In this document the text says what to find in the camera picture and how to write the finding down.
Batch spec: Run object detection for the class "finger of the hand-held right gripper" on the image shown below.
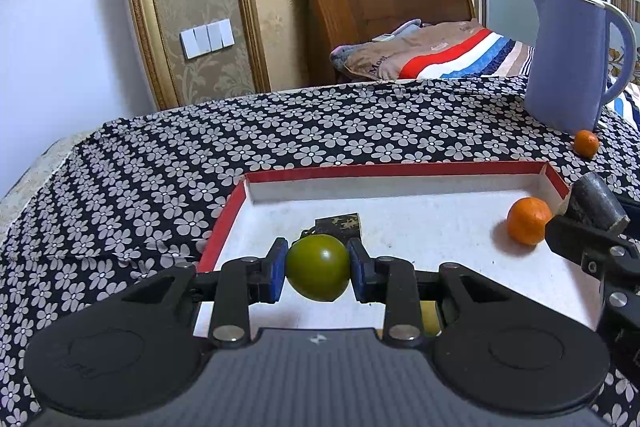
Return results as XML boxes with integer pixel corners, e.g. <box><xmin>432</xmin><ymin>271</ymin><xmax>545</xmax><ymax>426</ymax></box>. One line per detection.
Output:
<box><xmin>545</xmin><ymin>216</ymin><xmax>640</xmax><ymax>353</ymax></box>

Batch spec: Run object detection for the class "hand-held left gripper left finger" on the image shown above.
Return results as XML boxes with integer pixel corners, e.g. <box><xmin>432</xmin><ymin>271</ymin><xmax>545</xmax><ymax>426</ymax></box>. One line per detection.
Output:
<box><xmin>127</xmin><ymin>237</ymin><xmax>290</xmax><ymax>349</ymax></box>

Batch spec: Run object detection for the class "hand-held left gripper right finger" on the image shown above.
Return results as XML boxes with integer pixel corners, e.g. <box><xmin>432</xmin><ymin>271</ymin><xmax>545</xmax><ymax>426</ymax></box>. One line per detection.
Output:
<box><xmin>347</xmin><ymin>238</ymin><xmax>506</xmax><ymax>349</ymax></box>

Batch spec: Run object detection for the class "green tomato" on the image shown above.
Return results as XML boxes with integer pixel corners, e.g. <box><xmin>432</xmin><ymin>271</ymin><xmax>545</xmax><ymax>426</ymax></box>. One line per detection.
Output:
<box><xmin>285</xmin><ymin>233</ymin><xmax>351</xmax><ymax>303</ymax></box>

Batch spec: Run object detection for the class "dark patterned block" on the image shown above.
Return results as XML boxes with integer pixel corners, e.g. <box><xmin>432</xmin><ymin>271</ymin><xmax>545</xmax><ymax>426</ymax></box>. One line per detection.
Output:
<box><xmin>300</xmin><ymin>213</ymin><xmax>363</xmax><ymax>240</ymax></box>

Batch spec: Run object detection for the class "yellow fruit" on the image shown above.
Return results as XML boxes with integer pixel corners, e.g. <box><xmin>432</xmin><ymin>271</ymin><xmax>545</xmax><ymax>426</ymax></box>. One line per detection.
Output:
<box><xmin>420</xmin><ymin>302</ymin><xmax>443</xmax><ymax>338</ymax></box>

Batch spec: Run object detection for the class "red box tray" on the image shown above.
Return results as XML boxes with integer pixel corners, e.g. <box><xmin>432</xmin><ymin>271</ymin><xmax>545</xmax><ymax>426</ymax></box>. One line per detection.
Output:
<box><xmin>192</xmin><ymin>161</ymin><xmax>608</xmax><ymax>340</ymax></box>

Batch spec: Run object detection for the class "small orange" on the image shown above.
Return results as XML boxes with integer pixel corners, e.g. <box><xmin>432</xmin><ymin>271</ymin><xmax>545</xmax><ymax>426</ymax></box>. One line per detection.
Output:
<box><xmin>573</xmin><ymin>130</ymin><xmax>600</xmax><ymax>158</ymax></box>

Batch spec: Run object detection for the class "blue white patterned bedsheet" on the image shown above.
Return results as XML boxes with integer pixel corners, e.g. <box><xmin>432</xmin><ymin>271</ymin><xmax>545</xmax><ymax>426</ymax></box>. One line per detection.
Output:
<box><xmin>602</xmin><ymin>77</ymin><xmax>640</xmax><ymax>130</ymax></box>

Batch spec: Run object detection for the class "floral black white tablecloth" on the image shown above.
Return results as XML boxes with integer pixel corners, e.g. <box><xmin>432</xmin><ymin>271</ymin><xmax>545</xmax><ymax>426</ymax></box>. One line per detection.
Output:
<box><xmin>0</xmin><ymin>74</ymin><xmax>640</xmax><ymax>427</ymax></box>

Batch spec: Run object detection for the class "blue pitcher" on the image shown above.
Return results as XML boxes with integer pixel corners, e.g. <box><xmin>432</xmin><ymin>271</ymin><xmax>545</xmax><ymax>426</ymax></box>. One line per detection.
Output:
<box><xmin>522</xmin><ymin>0</ymin><xmax>637</xmax><ymax>132</ymax></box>

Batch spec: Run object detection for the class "brown striped quilt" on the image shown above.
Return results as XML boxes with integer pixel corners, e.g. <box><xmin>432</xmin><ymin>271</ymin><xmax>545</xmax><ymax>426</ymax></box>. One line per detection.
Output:
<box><xmin>330</xmin><ymin>19</ymin><xmax>536</xmax><ymax>82</ymax></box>

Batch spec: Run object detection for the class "wooden headboard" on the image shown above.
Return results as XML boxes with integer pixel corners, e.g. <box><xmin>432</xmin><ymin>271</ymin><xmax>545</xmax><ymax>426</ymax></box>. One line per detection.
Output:
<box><xmin>291</xmin><ymin>0</ymin><xmax>476</xmax><ymax>85</ymax></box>

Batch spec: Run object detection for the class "white light switch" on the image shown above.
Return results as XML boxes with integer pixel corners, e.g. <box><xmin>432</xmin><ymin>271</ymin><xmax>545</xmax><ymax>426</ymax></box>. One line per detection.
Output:
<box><xmin>180</xmin><ymin>18</ymin><xmax>235</xmax><ymax>60</ymax></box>

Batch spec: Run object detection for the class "gold wall frame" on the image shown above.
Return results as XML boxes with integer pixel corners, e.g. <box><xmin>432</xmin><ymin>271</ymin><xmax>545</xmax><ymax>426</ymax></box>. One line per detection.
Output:
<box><xmin>117</xmin><ymin>0</ymin><xmax>272</xmax><ymax>110</ymax></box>

